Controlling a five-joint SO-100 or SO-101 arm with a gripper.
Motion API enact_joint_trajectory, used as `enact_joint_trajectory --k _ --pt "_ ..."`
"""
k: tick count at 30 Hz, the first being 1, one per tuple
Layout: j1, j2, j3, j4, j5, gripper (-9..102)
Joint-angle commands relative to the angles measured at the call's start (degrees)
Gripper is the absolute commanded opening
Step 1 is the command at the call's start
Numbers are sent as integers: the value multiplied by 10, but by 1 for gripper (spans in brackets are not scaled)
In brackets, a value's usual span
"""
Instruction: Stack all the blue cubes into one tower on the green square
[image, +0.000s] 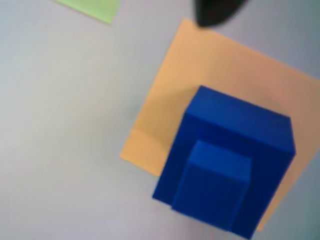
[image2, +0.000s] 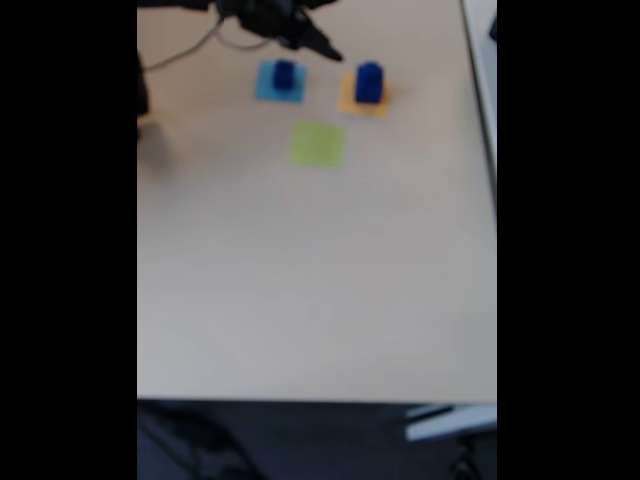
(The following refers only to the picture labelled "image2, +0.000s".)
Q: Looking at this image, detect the green square sheet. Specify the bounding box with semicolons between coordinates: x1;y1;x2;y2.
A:
289;121;347;172

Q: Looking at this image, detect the orange square sheet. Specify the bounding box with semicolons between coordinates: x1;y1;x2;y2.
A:
338;71;392;120

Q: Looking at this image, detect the thin camera cable loop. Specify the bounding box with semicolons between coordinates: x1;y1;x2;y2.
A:
142;12;274;71

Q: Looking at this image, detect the blue square sheet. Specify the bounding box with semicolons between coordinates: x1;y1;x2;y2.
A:
254;59;309;105

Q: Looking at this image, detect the large blue cube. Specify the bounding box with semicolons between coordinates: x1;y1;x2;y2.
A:
354;63;386;105

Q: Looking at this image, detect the white grey bar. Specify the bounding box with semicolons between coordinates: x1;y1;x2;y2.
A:
404;404;498;442

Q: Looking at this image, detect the small blue cube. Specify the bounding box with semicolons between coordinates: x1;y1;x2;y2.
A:
272;58;297;92

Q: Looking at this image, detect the white neighbouring table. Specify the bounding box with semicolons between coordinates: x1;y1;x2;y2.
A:
459;0;498;214

